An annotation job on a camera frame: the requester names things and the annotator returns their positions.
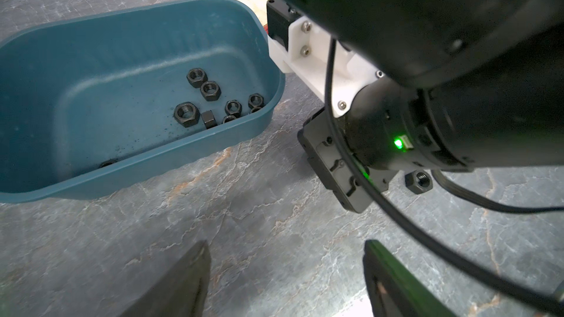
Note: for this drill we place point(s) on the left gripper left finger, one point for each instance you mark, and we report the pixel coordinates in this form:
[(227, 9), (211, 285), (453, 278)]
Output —
[(182, 291)]

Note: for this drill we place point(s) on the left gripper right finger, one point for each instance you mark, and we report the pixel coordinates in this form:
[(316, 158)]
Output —
[(393, 290)]

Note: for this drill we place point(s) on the teal plastic storage box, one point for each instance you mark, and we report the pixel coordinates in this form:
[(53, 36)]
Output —
[(87, 104)]

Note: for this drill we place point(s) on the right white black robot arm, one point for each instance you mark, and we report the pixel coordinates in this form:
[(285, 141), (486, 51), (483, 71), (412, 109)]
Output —
[(466, 84)]

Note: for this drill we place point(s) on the black hex nut in box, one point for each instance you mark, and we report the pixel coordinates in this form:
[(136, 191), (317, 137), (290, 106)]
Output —
[(233, 108), (255, 102), (187, 114), (210, 90), (197, 77), (209, 119)]

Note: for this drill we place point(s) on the black hex nut on table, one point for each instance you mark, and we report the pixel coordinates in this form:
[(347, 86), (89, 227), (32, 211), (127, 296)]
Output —
[(418, 182)]

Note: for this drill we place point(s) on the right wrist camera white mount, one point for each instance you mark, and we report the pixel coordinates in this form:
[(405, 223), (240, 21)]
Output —
[(298, 45)]

